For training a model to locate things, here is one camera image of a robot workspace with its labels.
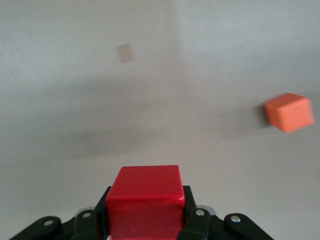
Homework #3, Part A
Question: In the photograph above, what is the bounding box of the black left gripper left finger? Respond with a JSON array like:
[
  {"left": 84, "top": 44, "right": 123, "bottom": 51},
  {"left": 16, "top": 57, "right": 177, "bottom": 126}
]
[{"left": 8, "top": 186, "right": 112, "bottom": 240}]

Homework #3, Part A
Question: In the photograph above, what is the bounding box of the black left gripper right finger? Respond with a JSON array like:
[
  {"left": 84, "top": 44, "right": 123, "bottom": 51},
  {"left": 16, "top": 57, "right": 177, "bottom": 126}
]
[{"left": 178, "top": 184, "right": 273, "bottom": 240}]

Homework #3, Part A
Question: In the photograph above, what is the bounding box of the red wooden block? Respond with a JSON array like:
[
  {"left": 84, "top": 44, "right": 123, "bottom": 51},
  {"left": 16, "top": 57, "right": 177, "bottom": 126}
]
[{"left": 106, "top": 164, "right": 186, "bottom": 240}]

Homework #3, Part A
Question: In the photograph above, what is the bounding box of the orange wooden block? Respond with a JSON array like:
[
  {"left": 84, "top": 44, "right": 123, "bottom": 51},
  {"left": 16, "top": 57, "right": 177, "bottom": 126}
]
[{"left": 264, "top": 92, "right": 316, "bottom": 134}]

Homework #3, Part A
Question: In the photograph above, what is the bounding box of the small brown tape patch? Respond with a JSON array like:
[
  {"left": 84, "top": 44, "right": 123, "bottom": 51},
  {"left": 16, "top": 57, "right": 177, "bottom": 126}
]
[{"left": 116, "top": 43, "right": 137, "bottom": 64}]

